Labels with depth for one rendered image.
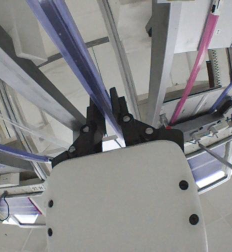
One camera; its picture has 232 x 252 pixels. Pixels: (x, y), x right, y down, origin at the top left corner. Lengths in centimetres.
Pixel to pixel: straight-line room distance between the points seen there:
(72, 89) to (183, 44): 199
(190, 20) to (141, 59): 195
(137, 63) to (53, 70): 143
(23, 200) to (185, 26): 124
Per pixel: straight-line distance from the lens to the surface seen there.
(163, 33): 24
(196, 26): 28
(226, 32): 35
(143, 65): 217
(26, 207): 120
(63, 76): 222
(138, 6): 54
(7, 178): 106
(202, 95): 49
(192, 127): 58
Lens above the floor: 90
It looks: 16 degrees up
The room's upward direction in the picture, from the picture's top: 163 degrees clockwise
